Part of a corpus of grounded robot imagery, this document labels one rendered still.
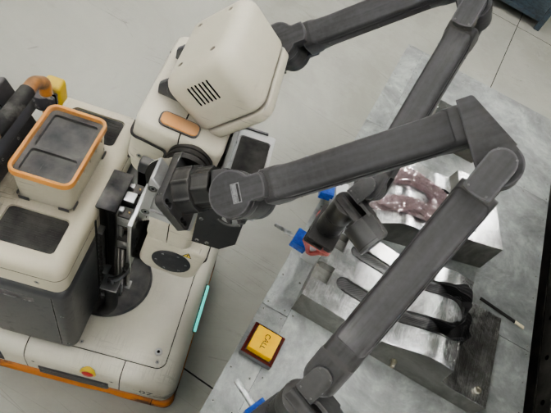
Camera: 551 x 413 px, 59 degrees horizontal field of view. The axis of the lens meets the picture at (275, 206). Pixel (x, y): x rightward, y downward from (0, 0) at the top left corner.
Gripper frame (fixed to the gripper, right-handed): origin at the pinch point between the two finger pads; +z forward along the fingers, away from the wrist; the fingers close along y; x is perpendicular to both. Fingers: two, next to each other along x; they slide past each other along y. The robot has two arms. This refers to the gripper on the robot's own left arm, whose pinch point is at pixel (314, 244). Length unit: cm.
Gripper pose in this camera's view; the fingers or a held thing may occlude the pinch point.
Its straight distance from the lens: 115.0
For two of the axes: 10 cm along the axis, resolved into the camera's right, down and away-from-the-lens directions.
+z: -2.9, 4.9, 8.2
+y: 4.5, -6.9, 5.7
